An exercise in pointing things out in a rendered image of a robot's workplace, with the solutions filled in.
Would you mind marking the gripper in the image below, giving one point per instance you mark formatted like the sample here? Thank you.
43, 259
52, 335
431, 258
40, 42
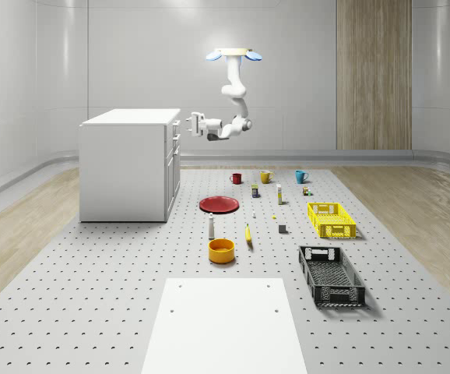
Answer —
197, 124

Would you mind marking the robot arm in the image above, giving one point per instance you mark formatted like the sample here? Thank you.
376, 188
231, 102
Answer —
233, 74

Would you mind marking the red mug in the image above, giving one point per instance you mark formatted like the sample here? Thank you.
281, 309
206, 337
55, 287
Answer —
237, 179

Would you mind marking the red plate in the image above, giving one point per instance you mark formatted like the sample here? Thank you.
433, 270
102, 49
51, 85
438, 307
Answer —
219, 204

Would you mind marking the yellow mug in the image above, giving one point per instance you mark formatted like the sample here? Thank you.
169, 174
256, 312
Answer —
265, 177

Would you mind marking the flat-sided can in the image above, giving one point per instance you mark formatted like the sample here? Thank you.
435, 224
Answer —
255, 191

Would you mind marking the white cabinet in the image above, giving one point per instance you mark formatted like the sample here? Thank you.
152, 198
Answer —
121, 171

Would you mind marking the small white bottle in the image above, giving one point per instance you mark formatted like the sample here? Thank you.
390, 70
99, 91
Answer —
211, 230

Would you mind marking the tall yellow white carton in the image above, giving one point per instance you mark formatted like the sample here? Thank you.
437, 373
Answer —
279, 195

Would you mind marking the blue mug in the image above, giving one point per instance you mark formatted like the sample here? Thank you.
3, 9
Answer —
300, 177

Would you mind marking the banana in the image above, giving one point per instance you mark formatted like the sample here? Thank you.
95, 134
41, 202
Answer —
248, 235

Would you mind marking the puzzle cube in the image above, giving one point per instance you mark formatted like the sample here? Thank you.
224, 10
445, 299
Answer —
306, 191

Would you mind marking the yellow bowl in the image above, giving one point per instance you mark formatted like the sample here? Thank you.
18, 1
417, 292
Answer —
221, 255

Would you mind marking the grey cube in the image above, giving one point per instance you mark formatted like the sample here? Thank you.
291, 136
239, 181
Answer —
283, 229

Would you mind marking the yellow basket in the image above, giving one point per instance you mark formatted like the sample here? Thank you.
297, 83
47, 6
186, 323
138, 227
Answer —
336, 230

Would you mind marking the white board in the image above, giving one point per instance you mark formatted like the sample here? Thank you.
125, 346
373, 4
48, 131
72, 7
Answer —
225, 331

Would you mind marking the dark grey basket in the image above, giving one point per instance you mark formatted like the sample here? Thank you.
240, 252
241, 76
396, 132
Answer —
339, 298

